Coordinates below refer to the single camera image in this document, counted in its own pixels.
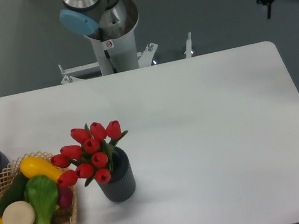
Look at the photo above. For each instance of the dark grey ribbed vase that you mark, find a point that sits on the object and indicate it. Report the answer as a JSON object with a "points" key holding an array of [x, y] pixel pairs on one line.
{"points": [[122, 184]]}

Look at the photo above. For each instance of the dark green cucumber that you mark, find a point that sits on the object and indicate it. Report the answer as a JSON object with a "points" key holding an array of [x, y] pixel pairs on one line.
{"points": [[14, 193]]}

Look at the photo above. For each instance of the yellow squash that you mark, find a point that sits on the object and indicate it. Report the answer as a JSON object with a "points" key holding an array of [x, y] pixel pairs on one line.
{"points": [[35, 166]]}

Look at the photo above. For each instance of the red radish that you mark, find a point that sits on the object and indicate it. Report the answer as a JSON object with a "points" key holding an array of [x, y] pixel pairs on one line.
{"points": [[65, 196]]}

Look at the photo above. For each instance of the green bok choy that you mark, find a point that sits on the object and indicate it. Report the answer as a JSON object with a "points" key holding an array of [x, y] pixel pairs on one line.
{"points": [[42, 194]]}

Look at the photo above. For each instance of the red tulip bouquet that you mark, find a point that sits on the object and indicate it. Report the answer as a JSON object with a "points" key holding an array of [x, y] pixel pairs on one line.
{"points": [[92, 156]]}

